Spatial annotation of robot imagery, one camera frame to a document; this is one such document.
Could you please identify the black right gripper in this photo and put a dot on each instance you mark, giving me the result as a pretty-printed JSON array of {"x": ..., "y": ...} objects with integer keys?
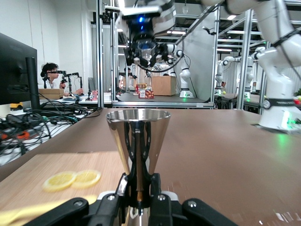
[{"x": 141, "y": 30}]

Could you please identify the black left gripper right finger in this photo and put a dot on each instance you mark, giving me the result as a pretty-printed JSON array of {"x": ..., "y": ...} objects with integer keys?
[{"x": 164, "y": 212}]

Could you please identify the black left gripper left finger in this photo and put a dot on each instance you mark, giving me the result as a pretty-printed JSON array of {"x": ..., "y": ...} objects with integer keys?
[{"x": 105, "y": 212}]

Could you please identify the clear glass shaker cup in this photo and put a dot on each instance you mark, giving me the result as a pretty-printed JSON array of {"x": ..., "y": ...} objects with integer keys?
[{"x": 145, "y": 53}]

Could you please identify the steel jigger measuring cup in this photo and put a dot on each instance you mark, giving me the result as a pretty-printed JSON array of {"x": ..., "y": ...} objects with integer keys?
[{"x": 138, "y": 131}]

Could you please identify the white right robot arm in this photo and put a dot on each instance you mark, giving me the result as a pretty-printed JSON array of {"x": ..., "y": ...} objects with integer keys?
[{"x": 277, "y": 77}]

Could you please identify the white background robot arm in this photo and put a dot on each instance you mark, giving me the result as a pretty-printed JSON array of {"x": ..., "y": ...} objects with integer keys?
[
  {"x": 249, "y": 70},
  {"x": 185, "y": 75},
  {"x": 219, "y": 70}
]

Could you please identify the large cardboard box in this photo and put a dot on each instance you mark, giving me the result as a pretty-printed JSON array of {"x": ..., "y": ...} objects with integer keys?
[{"x": 164, "y": 86}]

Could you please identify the red snack box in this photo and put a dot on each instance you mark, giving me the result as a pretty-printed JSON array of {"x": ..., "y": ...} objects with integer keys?
[{"x": 145, "y": 94}]

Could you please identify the lemon slice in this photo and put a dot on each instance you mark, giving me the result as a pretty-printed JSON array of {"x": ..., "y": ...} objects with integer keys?
[
  {"x": 87, "y": 179},
  {"x": 60, "y": 181}
]

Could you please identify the black background workbench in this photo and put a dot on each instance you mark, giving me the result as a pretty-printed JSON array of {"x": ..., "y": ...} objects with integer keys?
[{"x": 164, "y": 99}]

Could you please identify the bamboo cutting board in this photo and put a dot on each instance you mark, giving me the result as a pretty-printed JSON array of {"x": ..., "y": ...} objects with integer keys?
[{"x": 35, "y": 169}]

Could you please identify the seated person with headset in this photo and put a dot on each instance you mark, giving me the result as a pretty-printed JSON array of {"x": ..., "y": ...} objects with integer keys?
[{"x": 50, "y": 82}]

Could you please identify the flat cardboard box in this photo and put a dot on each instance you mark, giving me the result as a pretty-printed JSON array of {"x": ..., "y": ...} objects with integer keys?
[{"x": 50, "y": 93}]

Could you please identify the black computer monitor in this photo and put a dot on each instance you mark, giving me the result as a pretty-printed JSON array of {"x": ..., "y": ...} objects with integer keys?
[{"x": 14, "y": 70}]

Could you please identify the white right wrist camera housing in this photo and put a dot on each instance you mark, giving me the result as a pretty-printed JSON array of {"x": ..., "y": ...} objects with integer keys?
[{"x": 141, "y": 10}]

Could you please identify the aluminium frame post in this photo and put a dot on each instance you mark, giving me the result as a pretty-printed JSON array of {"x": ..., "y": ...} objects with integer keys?
[
  {"x": 243, "y": 70},
  {"x": 216, "y": 58},
  {"x": 100, "y": 58}
]

